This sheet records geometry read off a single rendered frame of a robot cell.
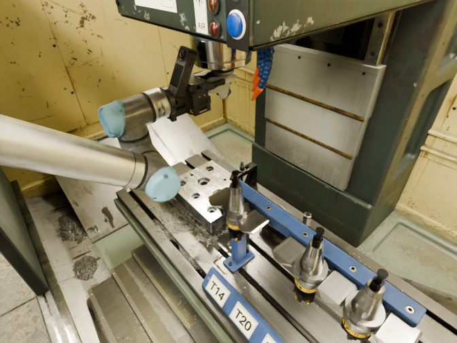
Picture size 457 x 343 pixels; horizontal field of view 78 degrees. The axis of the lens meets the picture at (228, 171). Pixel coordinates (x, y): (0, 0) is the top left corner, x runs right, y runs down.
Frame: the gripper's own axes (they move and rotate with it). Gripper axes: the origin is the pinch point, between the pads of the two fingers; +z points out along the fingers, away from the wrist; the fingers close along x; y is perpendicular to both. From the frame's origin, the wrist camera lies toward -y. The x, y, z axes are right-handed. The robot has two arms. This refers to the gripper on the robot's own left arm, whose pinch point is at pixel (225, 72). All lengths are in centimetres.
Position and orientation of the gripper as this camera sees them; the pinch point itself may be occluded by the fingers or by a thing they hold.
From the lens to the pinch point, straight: 83.2
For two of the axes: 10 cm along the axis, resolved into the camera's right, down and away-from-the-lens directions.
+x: 6.5, 4.5, -6.2
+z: 7.6, -4.3, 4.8
